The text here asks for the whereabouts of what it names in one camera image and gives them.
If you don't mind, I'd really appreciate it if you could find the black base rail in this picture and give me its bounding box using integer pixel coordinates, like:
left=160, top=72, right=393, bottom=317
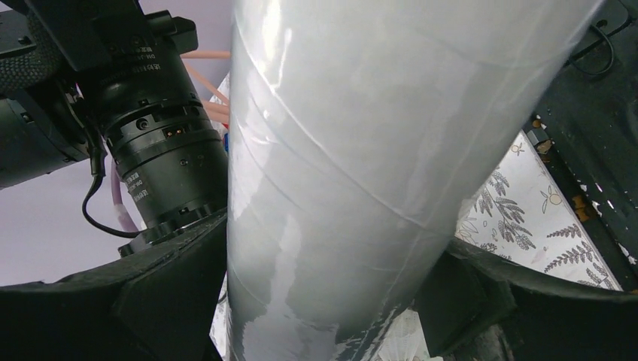
left=524, top=1, right=637, bottom=292

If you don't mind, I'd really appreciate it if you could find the floral table mat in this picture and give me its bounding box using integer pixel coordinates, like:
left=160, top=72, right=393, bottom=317
left=209, top=74, right=624, bottom=361

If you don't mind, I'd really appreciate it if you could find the white shuttlecock tube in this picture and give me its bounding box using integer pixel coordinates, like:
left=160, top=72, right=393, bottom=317
left=227, top=1, right=601, bottom=360

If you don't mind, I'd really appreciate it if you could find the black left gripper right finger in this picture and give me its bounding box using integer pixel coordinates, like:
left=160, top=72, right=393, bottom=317
left=415, top=240, right=637, bottom=360

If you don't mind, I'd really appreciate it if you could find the pink perforated metal chair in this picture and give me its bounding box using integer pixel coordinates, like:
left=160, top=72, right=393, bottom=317
left=181, top=50, right=231, bottom=129

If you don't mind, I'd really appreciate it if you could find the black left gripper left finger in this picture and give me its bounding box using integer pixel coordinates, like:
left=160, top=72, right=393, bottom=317
left=1, top=211, right=226, bottom=360

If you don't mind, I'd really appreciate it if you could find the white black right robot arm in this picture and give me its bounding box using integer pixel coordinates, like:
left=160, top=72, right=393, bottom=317
left=1, top=1, right=228, bottom=256

